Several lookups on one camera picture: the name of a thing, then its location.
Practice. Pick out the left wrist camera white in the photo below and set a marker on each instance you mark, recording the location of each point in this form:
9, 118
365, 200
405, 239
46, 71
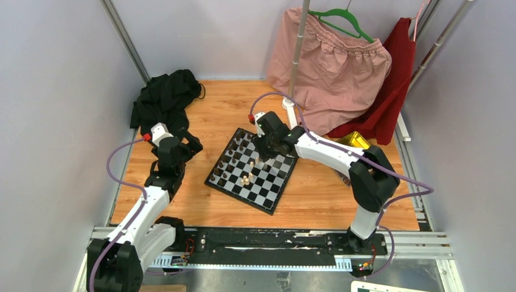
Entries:
158, 133

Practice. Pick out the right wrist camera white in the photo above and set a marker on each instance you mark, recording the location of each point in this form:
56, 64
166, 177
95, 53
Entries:
258, 124

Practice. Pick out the yellow metal tray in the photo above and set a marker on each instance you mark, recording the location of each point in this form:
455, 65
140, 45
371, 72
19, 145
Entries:
354, 139

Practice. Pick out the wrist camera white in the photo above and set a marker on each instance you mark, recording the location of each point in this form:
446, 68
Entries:
258, 124
158, 133

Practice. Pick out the black white chessboard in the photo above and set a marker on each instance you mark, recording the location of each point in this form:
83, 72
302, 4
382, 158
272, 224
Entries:
270, 177

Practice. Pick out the red garment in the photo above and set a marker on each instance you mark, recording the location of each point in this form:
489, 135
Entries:
380, 120

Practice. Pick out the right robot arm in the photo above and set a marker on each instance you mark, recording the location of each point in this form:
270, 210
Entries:
370, 174

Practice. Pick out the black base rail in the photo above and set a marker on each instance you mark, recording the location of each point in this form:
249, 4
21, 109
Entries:
272, 249

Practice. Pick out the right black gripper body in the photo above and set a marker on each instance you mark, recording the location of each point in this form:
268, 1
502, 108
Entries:
266, 146

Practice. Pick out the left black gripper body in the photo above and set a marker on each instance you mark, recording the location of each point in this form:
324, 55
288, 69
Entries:
186, 153

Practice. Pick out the white clothes rack stand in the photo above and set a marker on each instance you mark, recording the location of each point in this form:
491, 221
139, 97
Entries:
287, 104

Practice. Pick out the black cloth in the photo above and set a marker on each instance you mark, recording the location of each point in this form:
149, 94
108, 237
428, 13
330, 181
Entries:
164, 100

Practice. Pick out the pink shorts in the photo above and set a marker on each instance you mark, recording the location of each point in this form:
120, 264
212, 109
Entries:
339, 77

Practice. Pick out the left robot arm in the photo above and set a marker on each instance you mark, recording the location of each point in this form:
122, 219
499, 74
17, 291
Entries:
119, 261

